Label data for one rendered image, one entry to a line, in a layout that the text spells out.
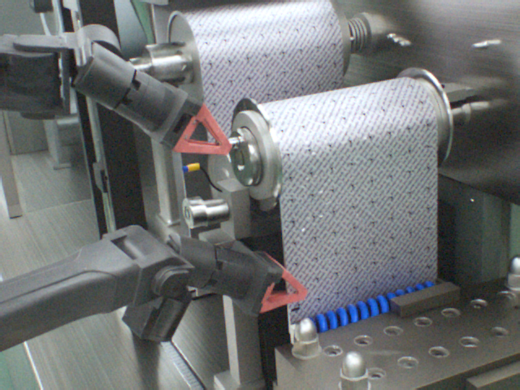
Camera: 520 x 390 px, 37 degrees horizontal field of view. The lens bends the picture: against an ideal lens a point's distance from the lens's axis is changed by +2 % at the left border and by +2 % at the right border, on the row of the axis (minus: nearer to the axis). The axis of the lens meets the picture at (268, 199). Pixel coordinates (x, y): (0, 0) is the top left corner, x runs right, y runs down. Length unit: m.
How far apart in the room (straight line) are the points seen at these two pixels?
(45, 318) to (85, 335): 0.56
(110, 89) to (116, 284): 0.22
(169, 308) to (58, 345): 0.44
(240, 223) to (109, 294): 0.27
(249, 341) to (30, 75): 0.48
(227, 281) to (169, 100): 0.23
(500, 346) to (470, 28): 0.43
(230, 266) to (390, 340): 0.22
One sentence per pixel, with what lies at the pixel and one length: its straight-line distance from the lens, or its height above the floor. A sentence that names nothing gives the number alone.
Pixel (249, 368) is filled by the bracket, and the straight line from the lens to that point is 1.13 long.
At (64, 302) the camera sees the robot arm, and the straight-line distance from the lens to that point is 0.79.
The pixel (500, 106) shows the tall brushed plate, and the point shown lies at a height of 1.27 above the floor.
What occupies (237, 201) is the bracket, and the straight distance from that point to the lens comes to 1.01.
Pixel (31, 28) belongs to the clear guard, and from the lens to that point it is 1.88.
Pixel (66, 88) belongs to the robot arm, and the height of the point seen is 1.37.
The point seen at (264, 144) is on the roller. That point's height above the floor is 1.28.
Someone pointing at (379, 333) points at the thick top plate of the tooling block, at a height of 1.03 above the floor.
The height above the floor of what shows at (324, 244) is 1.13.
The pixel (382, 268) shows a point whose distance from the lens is 1.07.
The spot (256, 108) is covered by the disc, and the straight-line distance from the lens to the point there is 0.96.
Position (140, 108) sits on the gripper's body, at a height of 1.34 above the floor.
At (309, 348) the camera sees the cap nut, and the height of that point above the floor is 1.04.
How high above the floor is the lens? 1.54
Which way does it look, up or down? 20 degrees down
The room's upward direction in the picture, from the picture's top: 4 degrees counter-clockwise
